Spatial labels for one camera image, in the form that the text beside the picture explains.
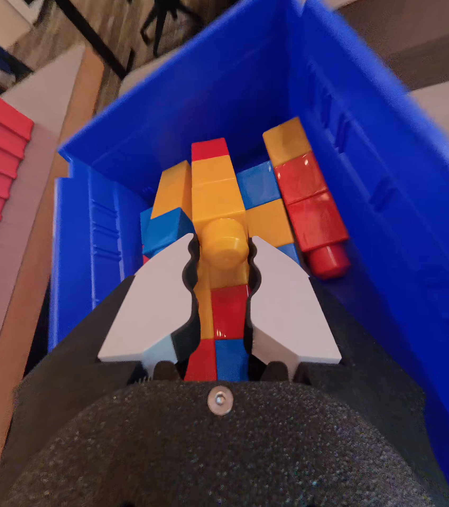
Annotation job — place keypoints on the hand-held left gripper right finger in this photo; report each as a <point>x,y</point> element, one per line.
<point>291,313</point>

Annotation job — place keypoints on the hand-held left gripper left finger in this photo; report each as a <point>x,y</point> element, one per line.
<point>149,313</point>

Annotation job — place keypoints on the group of block towers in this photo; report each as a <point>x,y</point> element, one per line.
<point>307,206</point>

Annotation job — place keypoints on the yellow and red block tower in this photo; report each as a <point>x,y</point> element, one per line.
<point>216,198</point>

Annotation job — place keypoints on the blue plastic bin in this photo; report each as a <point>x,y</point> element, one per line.
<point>387,198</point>

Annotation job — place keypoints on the grey table with wooden edge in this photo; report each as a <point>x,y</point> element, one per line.
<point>38,198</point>

